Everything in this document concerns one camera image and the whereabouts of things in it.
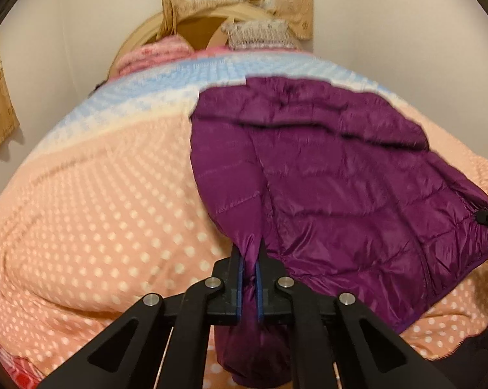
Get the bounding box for polka dot bed sheet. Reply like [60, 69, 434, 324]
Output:
[0, 46, 488, 389]

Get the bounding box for red patterned mattress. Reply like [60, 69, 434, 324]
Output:
[0, 336, 44, 389]

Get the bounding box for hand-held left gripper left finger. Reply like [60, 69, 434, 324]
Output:
[37, 247, 245, 389]

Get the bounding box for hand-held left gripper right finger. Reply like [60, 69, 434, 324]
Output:
[256, 248, 456, 389]

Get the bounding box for grey patterned pillow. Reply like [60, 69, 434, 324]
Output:
[222, 19, 297, 49]

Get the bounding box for folded pink blanket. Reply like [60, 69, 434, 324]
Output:
[116, 36, 196, 76]

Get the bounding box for purple hooded puffer jacket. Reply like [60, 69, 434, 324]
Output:
[189, 75, 488, 387]

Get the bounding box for cream wooden headboard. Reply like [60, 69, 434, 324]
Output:
[108, 2, 305, 79]

